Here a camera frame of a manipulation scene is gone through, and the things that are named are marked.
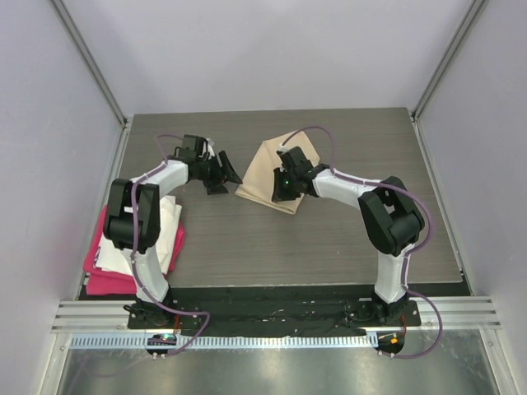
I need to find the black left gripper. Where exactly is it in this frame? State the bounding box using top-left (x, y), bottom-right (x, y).
top-left (198, 151), bottom-right (242, 195)

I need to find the beige cloth napkin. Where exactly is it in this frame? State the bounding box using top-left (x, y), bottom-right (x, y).
top-left (235, 132), bottom-right (302, 215)

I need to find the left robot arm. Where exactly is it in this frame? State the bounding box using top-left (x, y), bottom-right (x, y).
top-left (103, 134), bottom-right (242, 328)

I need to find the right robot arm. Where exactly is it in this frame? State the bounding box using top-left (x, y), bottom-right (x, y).
top-left (272, 146), bottom-right (425, 325)

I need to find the white folded cloth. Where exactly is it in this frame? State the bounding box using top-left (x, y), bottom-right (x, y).
top-left (95, 196), bottom-right (182, 276)

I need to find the pink folded cloth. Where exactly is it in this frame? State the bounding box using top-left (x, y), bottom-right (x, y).
top-left (83, 210), bottom-right (184, 296)

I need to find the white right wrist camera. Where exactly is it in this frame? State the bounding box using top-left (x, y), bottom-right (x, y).
top-left (276, 144), bottom-right (289, 155)

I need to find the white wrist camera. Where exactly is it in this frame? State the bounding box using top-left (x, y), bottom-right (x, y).
top-left (276, 144), bottom-right (289, 155)
top-left (200, 138), bottom-right (215, 161)

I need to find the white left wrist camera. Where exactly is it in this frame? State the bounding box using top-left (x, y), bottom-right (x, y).
top-left (200, 138), bottom-right (215, 161)

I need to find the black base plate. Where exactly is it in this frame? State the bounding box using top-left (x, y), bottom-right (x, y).
top-left (124, 285), bottom-right (422, 338)

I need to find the white slotted cable duct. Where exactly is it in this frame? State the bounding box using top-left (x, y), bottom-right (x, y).
top-left (69, 332), bottom-right (378, 351)

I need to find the aluminium frame rail right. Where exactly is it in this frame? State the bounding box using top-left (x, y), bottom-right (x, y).
top-left (411, 114), bottom-right (501, 330)

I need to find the aluminium frame post left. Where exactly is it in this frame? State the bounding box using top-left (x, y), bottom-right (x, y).
top-left (49, 0), bottom-right (127, 128)

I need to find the aluminium frame post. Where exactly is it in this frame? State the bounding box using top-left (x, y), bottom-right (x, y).
top-left (49, 0), bottom-right (127, 128)
top-left (411, 0), bottom-right (488, 122)

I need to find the aluminium frame post right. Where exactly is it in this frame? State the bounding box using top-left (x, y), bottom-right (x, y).
top-left (411, 0), bottom-right (488, 122)

